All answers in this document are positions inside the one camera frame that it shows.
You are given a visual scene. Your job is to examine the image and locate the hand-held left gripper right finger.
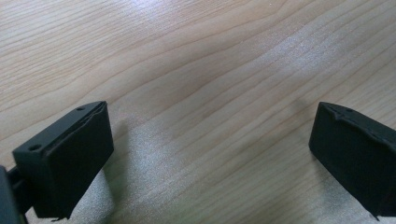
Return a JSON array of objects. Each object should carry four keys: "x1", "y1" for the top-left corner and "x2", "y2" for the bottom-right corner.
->
[{"x1": 307, "y1": 101, "x2": 396, "y2": 220}]

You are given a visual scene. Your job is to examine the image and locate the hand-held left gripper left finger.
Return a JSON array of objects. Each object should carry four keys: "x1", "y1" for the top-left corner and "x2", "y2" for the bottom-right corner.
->
[{"x1": 11, "y1": 100, "x2": 115, "y2": 220}]

